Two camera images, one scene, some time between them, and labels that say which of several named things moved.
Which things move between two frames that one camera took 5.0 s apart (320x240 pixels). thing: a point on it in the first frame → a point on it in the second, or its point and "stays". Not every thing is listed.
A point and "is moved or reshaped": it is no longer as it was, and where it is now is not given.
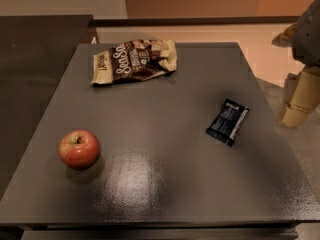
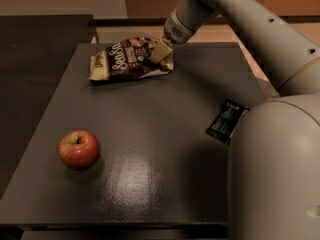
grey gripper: (308, 39) → (174, 33)
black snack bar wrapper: (227, 122) stays
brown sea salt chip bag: (133, 60) is moved or reshaped
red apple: (79, 149) stays
